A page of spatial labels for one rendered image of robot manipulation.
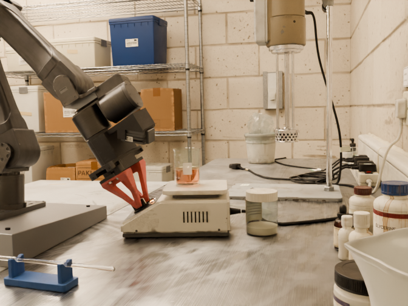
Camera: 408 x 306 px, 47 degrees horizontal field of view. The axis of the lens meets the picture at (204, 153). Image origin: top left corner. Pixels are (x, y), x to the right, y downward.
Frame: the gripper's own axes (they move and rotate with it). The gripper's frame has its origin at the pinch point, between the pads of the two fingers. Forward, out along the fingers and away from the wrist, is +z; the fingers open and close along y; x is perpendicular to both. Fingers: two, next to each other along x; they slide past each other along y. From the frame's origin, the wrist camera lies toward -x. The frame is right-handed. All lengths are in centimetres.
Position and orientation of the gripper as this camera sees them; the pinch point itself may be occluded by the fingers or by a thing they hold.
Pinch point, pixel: (140, 201)
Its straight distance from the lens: 88.4
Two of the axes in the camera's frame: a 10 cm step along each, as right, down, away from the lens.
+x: -7.5, 4.2, 5.1
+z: 5.2, 8.5, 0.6
